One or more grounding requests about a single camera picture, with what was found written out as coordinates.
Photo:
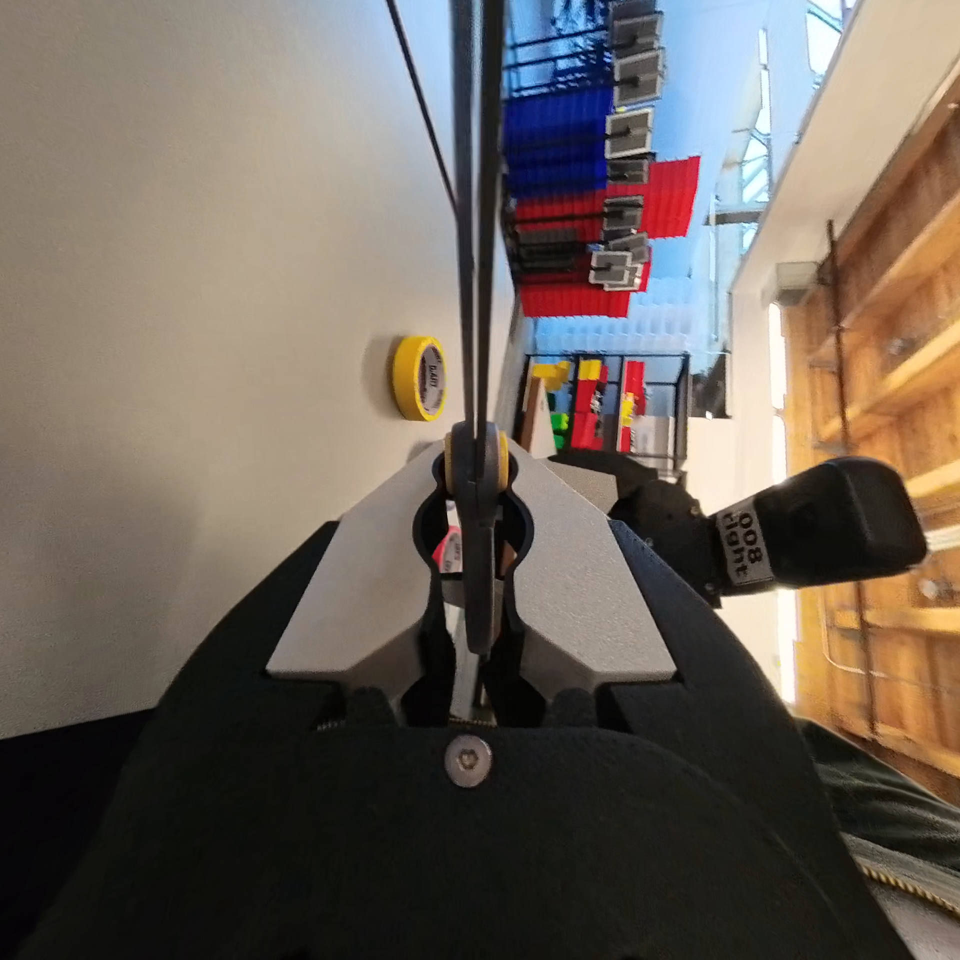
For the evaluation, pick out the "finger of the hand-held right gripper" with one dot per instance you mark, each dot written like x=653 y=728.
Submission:
x=581 y=484

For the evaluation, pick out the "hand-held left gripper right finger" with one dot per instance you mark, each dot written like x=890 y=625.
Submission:
x=592 y=600

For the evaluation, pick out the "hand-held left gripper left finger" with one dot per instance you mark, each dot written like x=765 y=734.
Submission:
x=352 y=600

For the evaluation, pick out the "orange tape roll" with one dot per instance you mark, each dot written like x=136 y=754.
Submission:
x=448 y=551

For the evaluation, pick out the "yellow tape roll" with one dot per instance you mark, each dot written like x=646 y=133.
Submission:
x=409 y=379

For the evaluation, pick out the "shelf of coloured bricks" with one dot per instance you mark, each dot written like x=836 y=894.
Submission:
x=607 y=405

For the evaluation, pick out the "red blue hanging bins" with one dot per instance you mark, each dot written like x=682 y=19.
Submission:
x=570 y=195

